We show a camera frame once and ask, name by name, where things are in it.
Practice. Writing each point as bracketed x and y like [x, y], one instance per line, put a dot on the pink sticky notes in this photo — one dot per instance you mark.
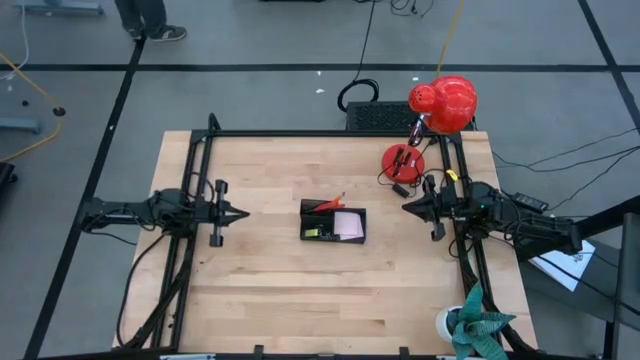
[347, 225]

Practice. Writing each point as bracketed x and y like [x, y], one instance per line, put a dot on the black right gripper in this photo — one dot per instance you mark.
[442, 207]

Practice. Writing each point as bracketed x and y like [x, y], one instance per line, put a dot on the yellow pencil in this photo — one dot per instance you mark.
[341, 196]

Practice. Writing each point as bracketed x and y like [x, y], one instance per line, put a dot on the black vented computer case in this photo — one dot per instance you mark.
[380, 116]

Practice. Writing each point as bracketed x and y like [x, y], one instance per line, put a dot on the person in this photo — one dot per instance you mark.
[145, 20]

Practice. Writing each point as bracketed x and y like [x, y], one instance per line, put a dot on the black floor outlet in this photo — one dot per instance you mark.
[59, 111]

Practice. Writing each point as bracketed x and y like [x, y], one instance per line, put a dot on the black binder clip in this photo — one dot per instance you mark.
[326, 234]

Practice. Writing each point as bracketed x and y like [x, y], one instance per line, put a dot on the black diagonal beam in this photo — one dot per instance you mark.
[600, 225]

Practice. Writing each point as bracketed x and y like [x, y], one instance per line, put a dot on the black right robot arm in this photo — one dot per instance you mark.
[545, 230]

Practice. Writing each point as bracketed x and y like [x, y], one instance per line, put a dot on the black caster base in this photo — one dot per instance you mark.
[5, 175]

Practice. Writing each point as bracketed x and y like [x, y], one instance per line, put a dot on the black frame clamp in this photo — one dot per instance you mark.
[404, 351]
[258, 350]

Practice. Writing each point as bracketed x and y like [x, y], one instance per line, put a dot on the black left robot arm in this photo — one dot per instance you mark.
[125, 210]

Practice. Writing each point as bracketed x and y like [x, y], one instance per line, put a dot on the grey table foot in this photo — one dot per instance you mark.
[60, 7]
[20, 125]

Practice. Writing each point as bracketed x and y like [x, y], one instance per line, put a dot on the yellow note pad block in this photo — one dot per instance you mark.
[312, 233]

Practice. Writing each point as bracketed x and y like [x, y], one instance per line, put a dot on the teal plant in white pot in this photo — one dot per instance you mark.
[472, 325]

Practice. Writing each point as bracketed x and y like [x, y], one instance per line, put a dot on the red desk lamp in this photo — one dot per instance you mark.
[445, 105]

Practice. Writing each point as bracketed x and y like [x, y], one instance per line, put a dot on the black power brick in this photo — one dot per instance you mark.
[530, 202]

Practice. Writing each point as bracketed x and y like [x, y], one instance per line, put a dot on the black aluminium table frame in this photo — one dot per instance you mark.
[325, 133]

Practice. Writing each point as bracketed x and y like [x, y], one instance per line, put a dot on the white paper sheet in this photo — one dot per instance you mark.
[570, 265]

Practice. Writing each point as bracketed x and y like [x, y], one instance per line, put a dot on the black mesh desk organizer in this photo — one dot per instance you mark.
[307, 220]

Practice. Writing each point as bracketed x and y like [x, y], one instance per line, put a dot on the small black plug adapter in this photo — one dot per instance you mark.
[401, 190]

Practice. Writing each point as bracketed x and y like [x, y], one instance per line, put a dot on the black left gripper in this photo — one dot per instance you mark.
[217, 215]

